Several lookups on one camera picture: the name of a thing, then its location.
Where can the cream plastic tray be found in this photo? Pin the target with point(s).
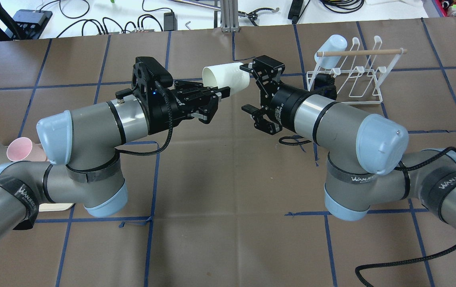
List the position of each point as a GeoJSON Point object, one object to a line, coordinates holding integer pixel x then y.
{"type": "Point", "coordinates": [45, 206]}

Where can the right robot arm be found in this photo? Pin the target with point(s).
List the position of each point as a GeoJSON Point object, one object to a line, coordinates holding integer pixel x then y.
{"type": "Point", "coordinates": [367, 163]}

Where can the pink plastic cup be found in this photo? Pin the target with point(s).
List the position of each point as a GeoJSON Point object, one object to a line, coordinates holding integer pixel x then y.
{"type": "Point", "coordinates": [24, 149]}

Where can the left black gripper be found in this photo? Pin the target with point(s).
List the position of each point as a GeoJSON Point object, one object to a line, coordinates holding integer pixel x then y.
{"type": "Point", "coordinates": [159, 116]}

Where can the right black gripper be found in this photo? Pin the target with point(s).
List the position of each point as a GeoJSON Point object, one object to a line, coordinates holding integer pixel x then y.
{"type": "Point", "coordinates": [285, 105]}

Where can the white wire cup rack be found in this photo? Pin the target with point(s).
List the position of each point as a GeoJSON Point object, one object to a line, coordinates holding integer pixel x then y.
{"type": "Point", "coordinates": [359, 74]}

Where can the black power adapter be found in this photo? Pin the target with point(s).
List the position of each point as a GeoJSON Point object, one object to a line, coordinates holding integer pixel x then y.
{"type": "Point", "coordinates": [170, 22]}

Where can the aluminium frame post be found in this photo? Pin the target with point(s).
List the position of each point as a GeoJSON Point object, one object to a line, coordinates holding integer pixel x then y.
{"type": "Point", "coordinates": [229, 16]}

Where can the light blue plastic cup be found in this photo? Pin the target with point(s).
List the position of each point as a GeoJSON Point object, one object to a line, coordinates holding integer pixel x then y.
{"type": "Point", "coordinates": [335, 43]}

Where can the cream white plastic cup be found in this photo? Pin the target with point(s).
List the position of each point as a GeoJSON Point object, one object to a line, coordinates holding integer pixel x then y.
{"type": "Point", "coordinates": [226, 75]}

